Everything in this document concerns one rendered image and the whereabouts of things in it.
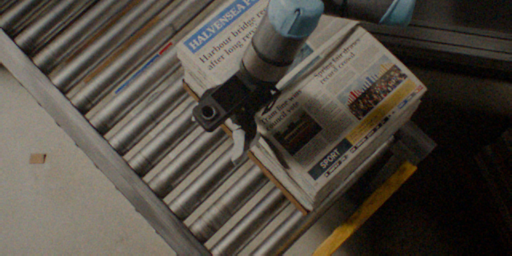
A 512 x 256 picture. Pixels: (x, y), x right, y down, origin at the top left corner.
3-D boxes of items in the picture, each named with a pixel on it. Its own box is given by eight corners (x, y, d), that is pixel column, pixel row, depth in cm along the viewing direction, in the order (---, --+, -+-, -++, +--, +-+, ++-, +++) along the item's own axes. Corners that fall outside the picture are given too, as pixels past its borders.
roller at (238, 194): (346, 94, 153) (359, 100, 149) (193, 241, 145) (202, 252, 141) (337, 78, 150) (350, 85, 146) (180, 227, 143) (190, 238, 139)
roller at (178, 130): (287, 37, 157) (298, 40, 152) (135, 178, 149) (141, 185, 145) (275, 21, 155) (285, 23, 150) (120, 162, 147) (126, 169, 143)
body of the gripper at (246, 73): (270, 114, 119) (298, 70, 110) (238, 135, 113) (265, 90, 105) (240, 84, 121) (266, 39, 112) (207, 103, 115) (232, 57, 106)
